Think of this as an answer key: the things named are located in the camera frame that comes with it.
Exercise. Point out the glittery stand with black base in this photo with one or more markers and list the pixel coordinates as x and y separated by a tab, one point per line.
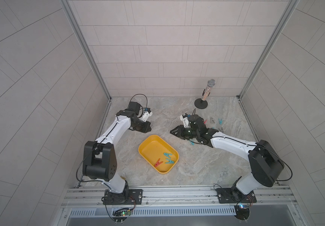
201	103

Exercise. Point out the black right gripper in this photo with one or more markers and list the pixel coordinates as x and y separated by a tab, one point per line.
180	133

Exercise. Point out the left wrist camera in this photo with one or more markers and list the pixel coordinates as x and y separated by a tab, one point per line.
134	107

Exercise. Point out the aluminium front rail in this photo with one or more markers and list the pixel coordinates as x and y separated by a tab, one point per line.
154	196

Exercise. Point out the yellow plastic storage box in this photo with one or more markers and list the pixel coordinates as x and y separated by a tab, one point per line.
153	148

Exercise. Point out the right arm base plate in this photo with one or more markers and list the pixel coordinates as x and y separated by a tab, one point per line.
228	195

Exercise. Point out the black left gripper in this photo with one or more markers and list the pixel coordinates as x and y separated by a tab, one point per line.
144	129

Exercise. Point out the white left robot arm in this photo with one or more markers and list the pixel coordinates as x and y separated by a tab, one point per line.
99	158

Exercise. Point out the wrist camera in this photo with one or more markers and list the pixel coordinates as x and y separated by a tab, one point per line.
185	120
134	107

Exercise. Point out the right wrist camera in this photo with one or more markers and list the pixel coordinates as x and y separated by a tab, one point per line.
185	120

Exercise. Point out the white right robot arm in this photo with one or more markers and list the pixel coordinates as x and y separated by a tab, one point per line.
266	166

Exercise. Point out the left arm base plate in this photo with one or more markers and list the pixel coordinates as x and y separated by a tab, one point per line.
130	197

